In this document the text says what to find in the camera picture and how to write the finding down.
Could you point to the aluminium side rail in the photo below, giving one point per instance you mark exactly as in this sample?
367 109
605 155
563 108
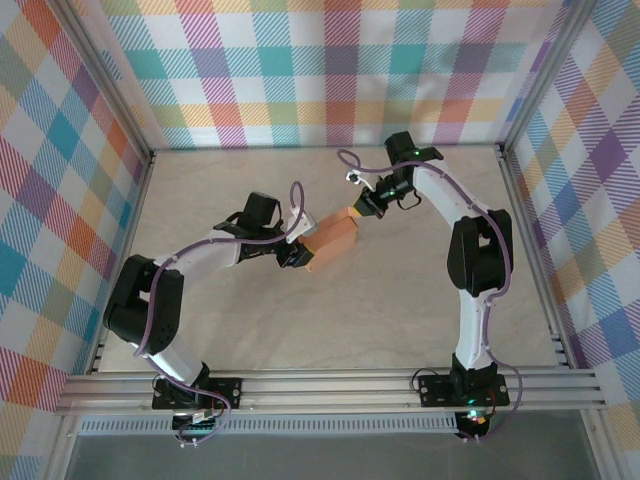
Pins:
535 260
125 240

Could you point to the grey metal panel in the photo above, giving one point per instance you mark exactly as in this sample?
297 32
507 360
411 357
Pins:
325 457

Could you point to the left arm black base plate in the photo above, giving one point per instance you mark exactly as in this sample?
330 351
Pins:
230 392

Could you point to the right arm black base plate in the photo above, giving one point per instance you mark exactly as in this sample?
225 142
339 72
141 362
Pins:
430 390

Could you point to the aluminium frame post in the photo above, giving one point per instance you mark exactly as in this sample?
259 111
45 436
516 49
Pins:
100 75
545 75

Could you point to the orange paper box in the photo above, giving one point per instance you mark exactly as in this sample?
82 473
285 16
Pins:
332 240

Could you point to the aluminium mounting rail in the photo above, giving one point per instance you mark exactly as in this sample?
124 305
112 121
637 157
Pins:
325 390

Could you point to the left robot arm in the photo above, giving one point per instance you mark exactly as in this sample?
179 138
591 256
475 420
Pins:
145 305

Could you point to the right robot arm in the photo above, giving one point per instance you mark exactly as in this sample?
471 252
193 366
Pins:
475 250

